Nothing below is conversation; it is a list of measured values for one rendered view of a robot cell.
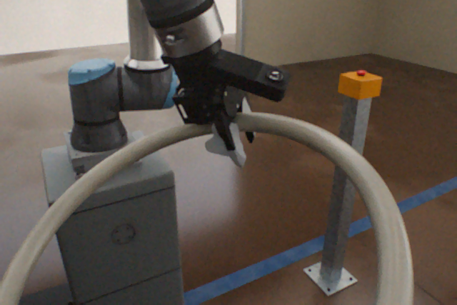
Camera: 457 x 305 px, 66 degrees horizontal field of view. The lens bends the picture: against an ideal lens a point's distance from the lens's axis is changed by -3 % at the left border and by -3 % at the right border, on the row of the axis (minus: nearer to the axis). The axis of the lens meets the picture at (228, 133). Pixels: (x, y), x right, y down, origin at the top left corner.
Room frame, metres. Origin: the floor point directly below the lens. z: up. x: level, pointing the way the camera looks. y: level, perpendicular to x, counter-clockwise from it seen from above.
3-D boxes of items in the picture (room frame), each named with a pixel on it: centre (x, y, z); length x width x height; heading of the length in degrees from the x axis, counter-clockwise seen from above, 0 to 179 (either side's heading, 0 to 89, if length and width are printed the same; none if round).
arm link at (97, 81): (1.13, 0.43, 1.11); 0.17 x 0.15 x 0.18; 104
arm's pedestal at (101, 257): (1.14, 0.45, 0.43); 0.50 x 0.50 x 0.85; 29
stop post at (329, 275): (1.42, -0.53, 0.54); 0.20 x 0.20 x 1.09; 28
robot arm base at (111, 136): (1.14, 0.45, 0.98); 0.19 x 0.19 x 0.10
